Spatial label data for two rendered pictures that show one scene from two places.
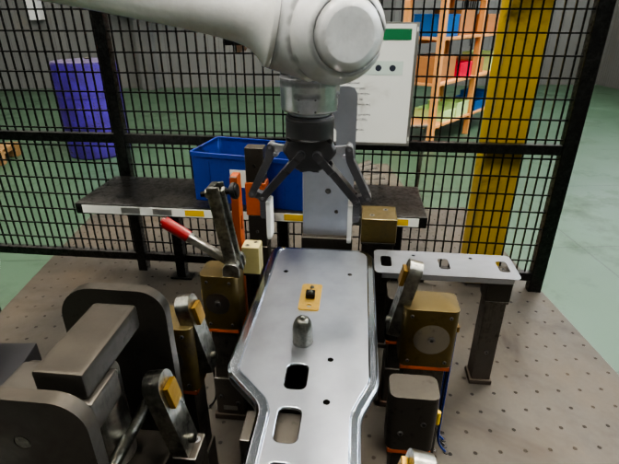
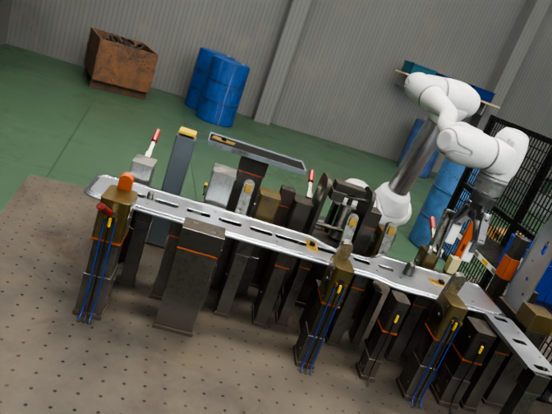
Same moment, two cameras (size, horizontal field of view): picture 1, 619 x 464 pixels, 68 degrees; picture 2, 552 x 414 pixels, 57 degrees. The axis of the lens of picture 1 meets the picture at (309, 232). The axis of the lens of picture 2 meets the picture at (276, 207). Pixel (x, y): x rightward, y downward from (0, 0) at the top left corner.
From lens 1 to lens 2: 1.43 m
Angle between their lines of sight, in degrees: 69
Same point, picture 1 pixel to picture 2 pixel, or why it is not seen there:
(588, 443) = not seen: outside the picture
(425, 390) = (400, 299)
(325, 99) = (483, 185)
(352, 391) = (385, 278)
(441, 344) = (439, 319)
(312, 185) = (522, 270)
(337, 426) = (366, 269)
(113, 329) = (354, 187)
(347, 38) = (443, 140)
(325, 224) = (514, 298)
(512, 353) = not seen: outside the picture
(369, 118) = not seen: outside the picture
